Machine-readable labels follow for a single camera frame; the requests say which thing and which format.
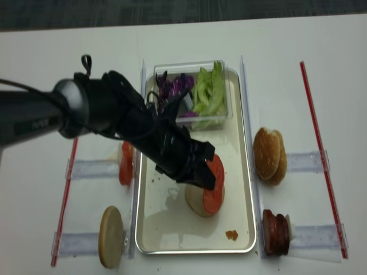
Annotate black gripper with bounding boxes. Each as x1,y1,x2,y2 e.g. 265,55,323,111
126,88,216,190

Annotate tomato slice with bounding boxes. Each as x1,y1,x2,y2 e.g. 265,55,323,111
202,154,225,215
119,141,134,186

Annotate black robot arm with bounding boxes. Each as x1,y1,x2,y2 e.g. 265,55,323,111
1,71,216,190

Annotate green lettuce leaves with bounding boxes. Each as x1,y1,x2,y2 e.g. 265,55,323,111
191,61,226,130

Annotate rear meat patty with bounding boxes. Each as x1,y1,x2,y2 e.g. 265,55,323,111
276,214,290,256

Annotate bottom bun on tray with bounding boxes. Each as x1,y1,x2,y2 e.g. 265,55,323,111
185,185,225,218

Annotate white metal tray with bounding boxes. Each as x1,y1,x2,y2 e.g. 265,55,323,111
134,70,257,255

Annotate sauce crumb on tray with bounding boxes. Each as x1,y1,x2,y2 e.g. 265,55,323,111
225,230,239,241

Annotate front sesame bun top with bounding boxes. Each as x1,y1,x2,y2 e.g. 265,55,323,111
253,127,280,181

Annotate sesame bun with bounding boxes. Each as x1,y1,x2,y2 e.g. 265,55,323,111
269,130,287,186
253,127,280,181

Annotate rear sesame bun top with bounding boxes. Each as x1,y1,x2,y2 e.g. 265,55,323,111
269,130,287,186

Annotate clear plastic salad container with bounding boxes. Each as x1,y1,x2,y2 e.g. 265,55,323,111
146,60,232,131

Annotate purple cabbage leaves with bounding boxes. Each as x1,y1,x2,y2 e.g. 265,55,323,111
155,71,198,117

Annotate white pusher block right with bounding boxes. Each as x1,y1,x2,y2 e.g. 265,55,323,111
285,214,294,241

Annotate upper right acrylic holder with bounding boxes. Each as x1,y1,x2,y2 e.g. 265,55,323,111
286,151,330,173

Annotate acrylic holder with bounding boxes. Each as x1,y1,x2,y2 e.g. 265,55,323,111
50,231,128,256
65,159,119,179
288,224,349,263
286,151,330,173

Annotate upright bun half left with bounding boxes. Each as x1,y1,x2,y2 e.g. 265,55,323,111
98,206,124,269

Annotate upper left acrylic holder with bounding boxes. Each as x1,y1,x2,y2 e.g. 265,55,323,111
65,159,119,179

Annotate right red tape strip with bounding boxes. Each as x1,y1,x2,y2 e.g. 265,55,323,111
299,61,349,260

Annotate red tape strip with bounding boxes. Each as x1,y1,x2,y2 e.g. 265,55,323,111
299,61,349,260
50,138,79,268

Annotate lower right acrylic holder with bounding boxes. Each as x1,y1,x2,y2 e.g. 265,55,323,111
288,224,349,263

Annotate left red tape strip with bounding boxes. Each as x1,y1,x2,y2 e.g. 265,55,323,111
50,138,79,268

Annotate lower left acrylic holder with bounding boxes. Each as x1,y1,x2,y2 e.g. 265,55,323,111
50,231,128,256

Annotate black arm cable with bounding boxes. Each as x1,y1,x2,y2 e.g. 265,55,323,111
0,54,161,141

